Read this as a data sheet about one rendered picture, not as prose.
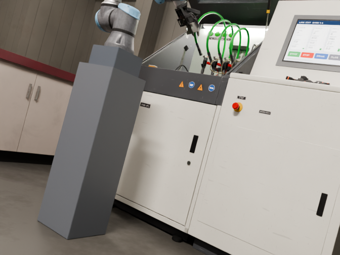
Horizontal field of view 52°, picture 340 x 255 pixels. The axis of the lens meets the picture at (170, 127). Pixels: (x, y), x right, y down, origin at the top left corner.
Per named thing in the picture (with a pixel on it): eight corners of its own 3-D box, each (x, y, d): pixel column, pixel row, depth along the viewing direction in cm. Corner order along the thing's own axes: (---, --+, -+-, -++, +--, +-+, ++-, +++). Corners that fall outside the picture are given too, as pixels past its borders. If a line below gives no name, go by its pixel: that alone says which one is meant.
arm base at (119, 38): (119, 47, 161) (124, 27, 161) (97, 45, 169) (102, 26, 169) (139, 57, 173) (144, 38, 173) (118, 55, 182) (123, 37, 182)
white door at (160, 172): (104, 188, 228) (131, 88, 228) (107, 188, 230) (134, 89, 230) (183, 225, 189) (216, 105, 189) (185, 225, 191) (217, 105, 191)
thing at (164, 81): (134, 88, 227) (140, 65, 227) (138, 90, 231) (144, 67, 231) (214, 104, 190) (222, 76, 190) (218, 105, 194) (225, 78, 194)
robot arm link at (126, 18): (122, 28, 163) (129, 0, 163) (105, 28, 172) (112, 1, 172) (140, 37, 172) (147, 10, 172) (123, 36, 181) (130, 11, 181)
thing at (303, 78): (282, 81, 177) (285, 71, 177) (288, 86, 185) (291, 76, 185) (329, 87, 163) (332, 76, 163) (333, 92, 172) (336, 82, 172)
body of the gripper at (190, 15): (180, 28, 215) (172, 9, 211) (188, 23, 219) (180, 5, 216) (188, 25, 209) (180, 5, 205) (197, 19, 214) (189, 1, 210)
